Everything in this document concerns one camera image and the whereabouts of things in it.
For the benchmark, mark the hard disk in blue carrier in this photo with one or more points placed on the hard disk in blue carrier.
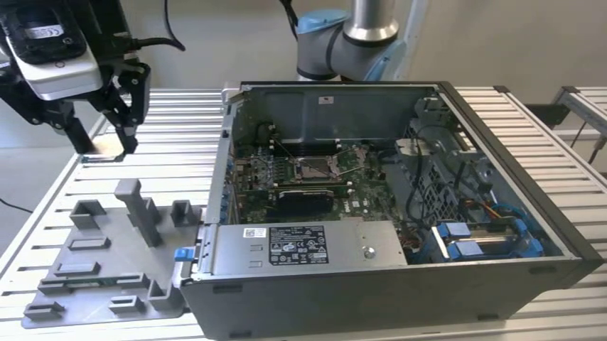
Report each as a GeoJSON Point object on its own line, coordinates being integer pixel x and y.
{"type": "Point", "coordinates": [466, 248]}
{"type": "Point", "coordinates": [454, 229]}

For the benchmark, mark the small square silver CPU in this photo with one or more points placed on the small square silver CPU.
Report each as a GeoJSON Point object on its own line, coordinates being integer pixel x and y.
{"type": "Point", "coordinates": [104, 147]}

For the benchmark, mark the aluminium slat side table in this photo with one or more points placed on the aluminium slat side table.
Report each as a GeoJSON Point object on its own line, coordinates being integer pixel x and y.
{"type": "Point", "coordinates": [587, 103]}

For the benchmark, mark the blue case latch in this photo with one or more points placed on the blue case latch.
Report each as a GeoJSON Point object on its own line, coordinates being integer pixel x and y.
{"type": "Point", "coordinates": [184, 254]}

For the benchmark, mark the CPU socket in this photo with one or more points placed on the CPU socket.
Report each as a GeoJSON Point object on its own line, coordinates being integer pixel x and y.
{"type": "Point", "coordinates": [312, 174]}

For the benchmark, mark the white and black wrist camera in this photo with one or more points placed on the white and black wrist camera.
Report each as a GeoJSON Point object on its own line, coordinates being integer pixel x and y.
{"type": "Point", "coordinates": [62, 71]}

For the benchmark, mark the black graphics card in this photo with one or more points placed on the black graphics card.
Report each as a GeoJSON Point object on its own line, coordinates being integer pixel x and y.
{"type": "Point", "coordinates": [303, 202]}

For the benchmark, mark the thin metal locking lever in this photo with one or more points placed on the thin metal locking lever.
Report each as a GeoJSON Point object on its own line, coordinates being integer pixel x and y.
{"type": "Point", "coordinates": [294, 153]}

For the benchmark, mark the black open PC case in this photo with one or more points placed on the black open PC case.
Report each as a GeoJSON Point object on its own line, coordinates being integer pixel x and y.
{"type": "Point", "coordinates": [332, 309]}

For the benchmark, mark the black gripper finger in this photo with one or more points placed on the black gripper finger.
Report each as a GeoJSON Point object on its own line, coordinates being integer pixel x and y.
{"type": "Point", "coordinates": [143, 81]}
{"type": "Point", "coordinates": [78, 136]}

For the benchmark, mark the grey power supply with labels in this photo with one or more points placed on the grey power supply with labels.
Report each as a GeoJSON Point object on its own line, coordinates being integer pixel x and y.
{"type": "Point", "coordinates": [342, 248]}

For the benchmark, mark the metal disk bay cage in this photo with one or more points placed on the metal disk bay cage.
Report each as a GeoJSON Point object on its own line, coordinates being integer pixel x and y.
{"type": "Point", "coordinates": [436, 184]}

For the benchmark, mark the black RAM slot, white clips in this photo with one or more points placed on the black RAM slot, white clips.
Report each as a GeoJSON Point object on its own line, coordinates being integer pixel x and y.
{"type": "Point", "coordinates": [303, 144]}

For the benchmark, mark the green motherboard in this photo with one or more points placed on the green motherboard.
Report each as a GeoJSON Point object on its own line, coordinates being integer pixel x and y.
{"type": "Point", "coordinates": [375, 184]}

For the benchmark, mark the grey plastic parts rack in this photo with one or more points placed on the grey plastic parts rack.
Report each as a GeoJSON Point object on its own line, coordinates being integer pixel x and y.
{"type": "Point", "coordinates": [119, 263]}

